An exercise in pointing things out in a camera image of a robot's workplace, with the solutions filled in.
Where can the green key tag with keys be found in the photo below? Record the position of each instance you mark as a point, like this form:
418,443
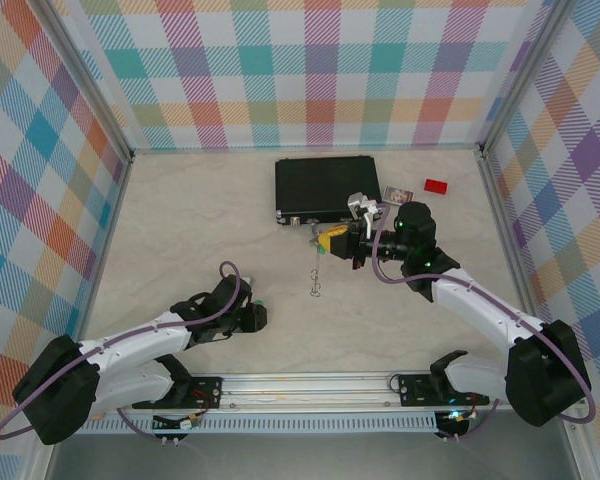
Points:
320,248

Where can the large silver keyring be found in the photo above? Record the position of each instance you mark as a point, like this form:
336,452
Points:
317,265

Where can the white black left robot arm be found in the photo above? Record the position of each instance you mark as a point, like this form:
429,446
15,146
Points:
130,340

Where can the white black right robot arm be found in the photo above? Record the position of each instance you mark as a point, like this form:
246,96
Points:
480,310

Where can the small printed card box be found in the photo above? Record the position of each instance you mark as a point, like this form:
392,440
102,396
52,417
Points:
398,192

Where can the red plastic block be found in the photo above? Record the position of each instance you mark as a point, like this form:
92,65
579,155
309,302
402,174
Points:
436,186

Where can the grey metal shelf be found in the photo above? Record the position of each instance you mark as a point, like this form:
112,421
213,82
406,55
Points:
305,460

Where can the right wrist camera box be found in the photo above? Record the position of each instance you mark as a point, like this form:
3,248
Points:
362,205

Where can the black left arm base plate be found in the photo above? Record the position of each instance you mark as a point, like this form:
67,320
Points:
205,392

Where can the aluminium frame rail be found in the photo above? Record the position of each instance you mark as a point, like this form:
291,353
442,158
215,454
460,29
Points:
107,250
511,250
305,148

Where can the aluminium mounting rail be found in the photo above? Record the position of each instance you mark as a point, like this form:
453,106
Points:
305,395

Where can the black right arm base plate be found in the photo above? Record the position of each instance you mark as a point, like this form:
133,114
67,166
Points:
412,390

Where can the aluminium frame post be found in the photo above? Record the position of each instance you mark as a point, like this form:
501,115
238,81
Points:
90,75
521,75

